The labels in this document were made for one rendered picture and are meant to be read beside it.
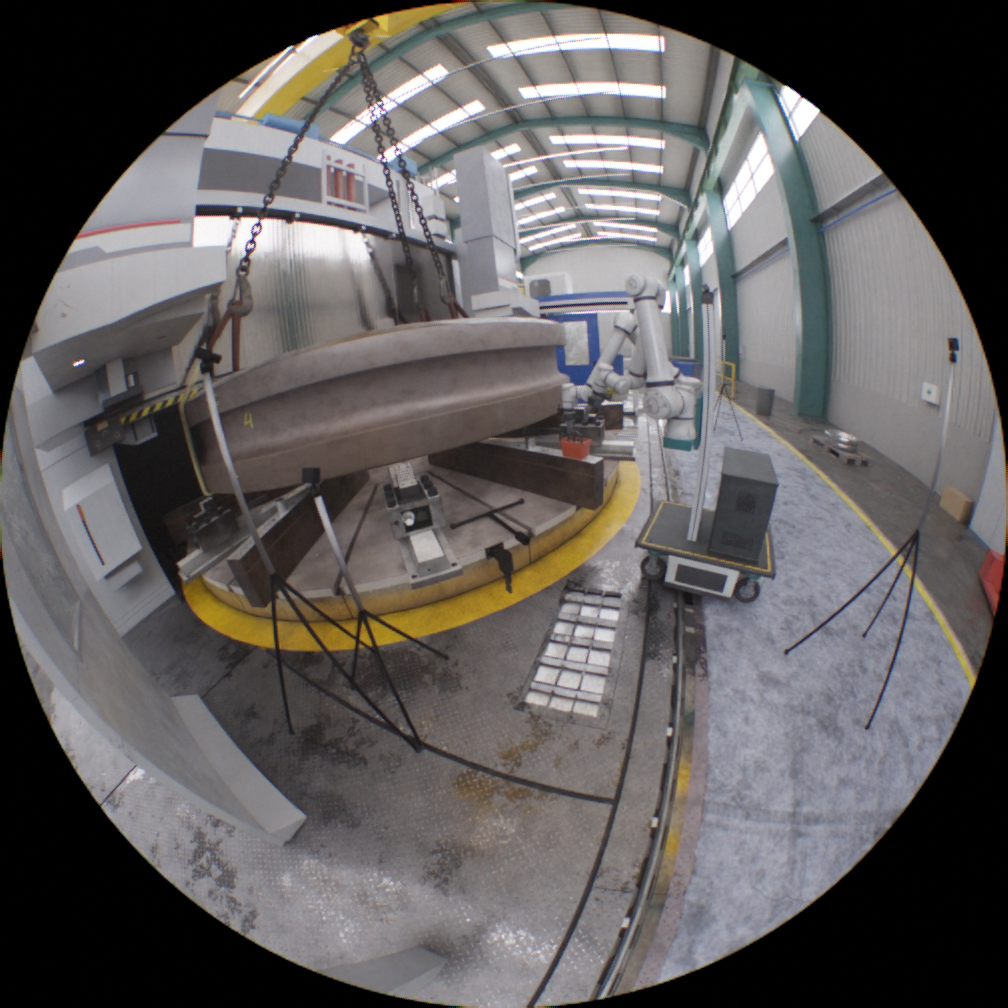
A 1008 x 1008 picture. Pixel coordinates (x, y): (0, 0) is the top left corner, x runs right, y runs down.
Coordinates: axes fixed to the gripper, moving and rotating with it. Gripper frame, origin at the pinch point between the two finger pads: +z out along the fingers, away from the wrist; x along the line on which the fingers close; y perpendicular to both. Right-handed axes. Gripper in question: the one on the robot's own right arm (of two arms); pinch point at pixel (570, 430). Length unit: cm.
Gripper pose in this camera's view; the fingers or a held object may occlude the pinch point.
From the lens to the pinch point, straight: 244.0
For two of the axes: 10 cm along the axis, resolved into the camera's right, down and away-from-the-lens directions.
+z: 1.0, 9.0, 4.3
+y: 7.2, 2.3, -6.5
